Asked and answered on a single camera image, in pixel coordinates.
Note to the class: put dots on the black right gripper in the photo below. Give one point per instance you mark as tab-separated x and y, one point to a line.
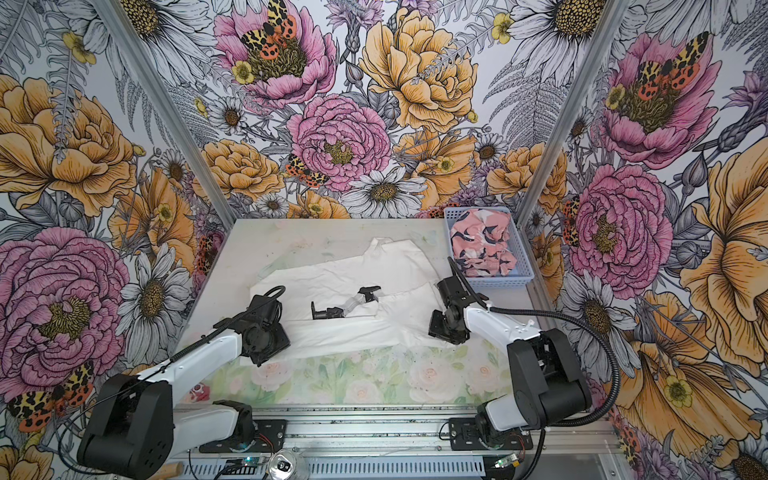
434	329

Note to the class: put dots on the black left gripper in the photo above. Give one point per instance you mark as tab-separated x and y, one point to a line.
281	344

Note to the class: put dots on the white t-shirt with robot print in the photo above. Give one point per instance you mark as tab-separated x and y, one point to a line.
381	298

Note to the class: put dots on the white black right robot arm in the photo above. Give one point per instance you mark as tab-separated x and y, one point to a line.
547	386

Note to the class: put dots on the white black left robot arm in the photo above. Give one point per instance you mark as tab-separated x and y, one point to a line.
135	424

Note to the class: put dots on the light blue perforated laundry basket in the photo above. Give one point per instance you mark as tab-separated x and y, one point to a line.
523	272

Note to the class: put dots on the pink patterned garment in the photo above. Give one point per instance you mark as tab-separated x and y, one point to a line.
479	240

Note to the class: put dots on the silver round can top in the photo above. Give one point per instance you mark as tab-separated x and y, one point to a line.
287	465

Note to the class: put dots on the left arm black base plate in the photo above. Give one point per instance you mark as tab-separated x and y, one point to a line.
266	436

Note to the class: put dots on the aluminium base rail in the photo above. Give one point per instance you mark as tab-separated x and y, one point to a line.
408	430

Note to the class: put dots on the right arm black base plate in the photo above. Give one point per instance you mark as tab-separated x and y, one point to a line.
472	434

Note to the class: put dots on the grey slotted cable duct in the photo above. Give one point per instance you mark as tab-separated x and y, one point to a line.
413	467

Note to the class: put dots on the left aluminium corner post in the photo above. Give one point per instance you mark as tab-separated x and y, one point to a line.
136	56

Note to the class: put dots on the aluminium corner post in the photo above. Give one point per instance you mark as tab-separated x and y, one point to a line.
136	56
600	46

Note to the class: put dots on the right aluminium corner post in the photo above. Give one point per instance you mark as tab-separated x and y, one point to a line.
600	46

